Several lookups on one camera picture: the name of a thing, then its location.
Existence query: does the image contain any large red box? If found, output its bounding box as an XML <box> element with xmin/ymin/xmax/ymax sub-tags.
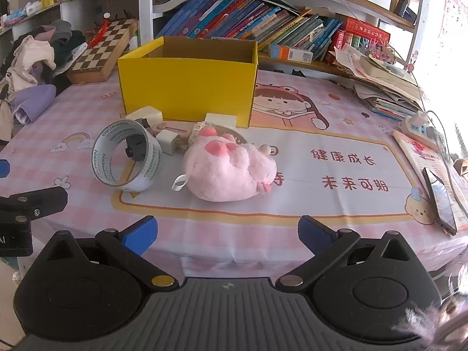
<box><xmin>344</xmin><ymin>16</ymin><xmax>391</xmax><ymax>50</ymax></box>

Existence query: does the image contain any small black device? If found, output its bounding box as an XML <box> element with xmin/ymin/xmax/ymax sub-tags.
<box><xmin>394</xmin><ymin>0</ymin><xmax>418</xmax><ymax>23</ymax></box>

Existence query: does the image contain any wall poster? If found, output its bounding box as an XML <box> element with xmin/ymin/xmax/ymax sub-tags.
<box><xmin>438</xmin><ymin>0</ymin><xmax>468</xmax><ymax>67</ymax></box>

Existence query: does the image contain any white wrist watch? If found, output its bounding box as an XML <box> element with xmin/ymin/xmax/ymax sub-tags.
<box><xmin>188</xmin><ymin>121</ymin><xmax>250</xmax><ymax>147</ymax></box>

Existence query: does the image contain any clear tape roll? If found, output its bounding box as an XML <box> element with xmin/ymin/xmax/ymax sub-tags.
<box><xmin>91</xmin><ymin>119</ymin><xmax>163</xmax><ymax>192</ymax></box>

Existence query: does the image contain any fluffy lilac cloth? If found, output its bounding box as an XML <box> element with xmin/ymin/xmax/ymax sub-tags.
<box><xmin>390</xmin><ymin>263</ymin><xmax>468</xmax><ymax>351</ymax></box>

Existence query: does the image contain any wooden chessboard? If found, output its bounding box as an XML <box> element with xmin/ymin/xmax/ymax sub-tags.
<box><xmin>67</xmin><ymin>18</ymin><xmax>139</xmax><ymax>83</ymax></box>

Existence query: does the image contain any white charger cube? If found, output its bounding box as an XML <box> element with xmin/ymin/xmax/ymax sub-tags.
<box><xmin>126</xmin><ymin>106</ymin><xmax>164</xmax><ymax>129</ymax></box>

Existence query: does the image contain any white plug adapter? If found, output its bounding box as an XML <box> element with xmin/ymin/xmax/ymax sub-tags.
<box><xmin>156</xmin><ymin>132</ymin><xmax>187</xmax><ymax>156</ymax></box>

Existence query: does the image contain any red pen with white ball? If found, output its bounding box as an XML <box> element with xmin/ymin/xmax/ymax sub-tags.
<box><xmin>88</xmin><ymin>13</ymin><xmax>111</xmax><ymax>48</ymax></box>

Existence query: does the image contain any stack of papers and books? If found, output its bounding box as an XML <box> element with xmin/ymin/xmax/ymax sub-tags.
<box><xmin>333</xmin><ymin>44</ymin><xmax>428</xmax><ymax>122</ymax></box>

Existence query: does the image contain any white bookshelf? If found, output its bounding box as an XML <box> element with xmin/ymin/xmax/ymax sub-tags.
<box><xmin>138</xmin><ymin>0</ymin><xmax>429</xmax><ymax>78</ymax></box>

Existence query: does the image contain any small red box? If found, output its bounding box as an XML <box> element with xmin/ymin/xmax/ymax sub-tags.
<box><xmin>330</xmin><ymin>29</ymin><xmax>353</xmax><ymax>55</ymax></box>

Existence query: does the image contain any pile of clothes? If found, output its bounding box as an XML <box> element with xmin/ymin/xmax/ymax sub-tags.
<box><xmin>0</xmin><ymin>19</ymin><xmax>89</xmax><ymax>145</ymax></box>

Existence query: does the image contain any black smartphone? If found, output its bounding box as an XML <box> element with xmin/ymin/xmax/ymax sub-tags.
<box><xmin>422</xmin><ymin>167</ymin><xmax>458</xmax><ymax>236</ymax></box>

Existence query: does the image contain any pink white booklet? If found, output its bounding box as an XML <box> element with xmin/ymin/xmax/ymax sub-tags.
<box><xmin>392</xmin><ymin>129</ymin><xmax>468</xmax><ymax>232</ymax></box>

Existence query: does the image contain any yellow cardboard box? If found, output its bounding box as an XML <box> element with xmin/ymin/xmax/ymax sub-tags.
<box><xmin>117</xmin><ymin>36</ymin><xmax>259</xmax><ymax>128</ymax></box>

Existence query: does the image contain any pink plush toy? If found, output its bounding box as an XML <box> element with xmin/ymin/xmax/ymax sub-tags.
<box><xmin>172</xmin><ymin>127</ymin><xmax>279</xmax><ymax>203</ymax></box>

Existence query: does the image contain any small black gadget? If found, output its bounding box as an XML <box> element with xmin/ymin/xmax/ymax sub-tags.
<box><xmin>125</xmin><ymin>117</ymin><xmax>149</xmax><ymax>162</ymax></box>

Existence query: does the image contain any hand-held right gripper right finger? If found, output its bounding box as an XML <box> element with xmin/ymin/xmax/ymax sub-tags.
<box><xmin>275</xmin><ymin>216</ymin><xmax>421</xmax><ymax>289</ymax></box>

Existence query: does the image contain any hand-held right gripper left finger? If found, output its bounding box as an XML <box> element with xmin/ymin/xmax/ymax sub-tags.
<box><xmin>35</xmin><ymin>216</ymin><xmax>180</xmax><ymax>289</ymax></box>

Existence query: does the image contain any white orange carton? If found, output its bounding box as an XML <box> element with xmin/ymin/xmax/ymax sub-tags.
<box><xmin>269</xmin><ymin>43</ymin><xmax>314</xmax><ymax>64</ymax></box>

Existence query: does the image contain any row of books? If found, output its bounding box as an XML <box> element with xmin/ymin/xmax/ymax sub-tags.
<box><xmin>155</xmin><ymin>0</ymin><xmax>343</xmax><ymax>63</ymax></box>

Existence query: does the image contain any pink stick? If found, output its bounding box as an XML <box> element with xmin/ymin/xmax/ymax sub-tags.
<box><xmin>155</xmin><ymin>123</ymin><xmax>191</xmax><ymax>133</ymax></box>

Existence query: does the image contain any white power strip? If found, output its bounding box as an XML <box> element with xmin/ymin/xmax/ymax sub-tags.
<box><xmin>400</xmin><ymin>111</ymin><xmax>446</xmax><ymax>149</ymax></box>

